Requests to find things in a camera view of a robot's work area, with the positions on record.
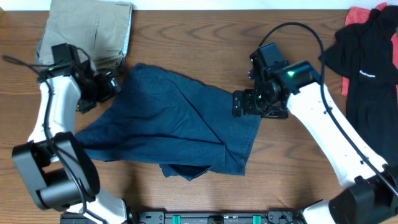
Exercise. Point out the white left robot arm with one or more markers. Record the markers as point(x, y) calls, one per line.
point(57, 172)

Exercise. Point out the red garment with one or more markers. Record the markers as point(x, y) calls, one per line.
point(361, 15)

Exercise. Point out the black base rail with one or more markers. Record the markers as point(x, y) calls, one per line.
point(271, 217)

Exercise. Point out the folded khaki shorts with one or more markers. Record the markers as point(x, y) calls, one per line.
point(100, 28)

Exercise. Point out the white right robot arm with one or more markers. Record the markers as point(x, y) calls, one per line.
point(369, 184)

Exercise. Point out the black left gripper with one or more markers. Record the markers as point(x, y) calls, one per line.
point(109, 88)

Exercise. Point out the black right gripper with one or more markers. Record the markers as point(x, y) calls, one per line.
point(249, 107)

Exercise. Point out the folded grey garment underneath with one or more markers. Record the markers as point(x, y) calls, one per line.
point(120, 66)

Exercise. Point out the black t-shirt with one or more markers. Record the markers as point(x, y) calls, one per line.
point(363, 53)

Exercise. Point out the navy blue shorts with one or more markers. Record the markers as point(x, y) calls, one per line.
point(165, 118)

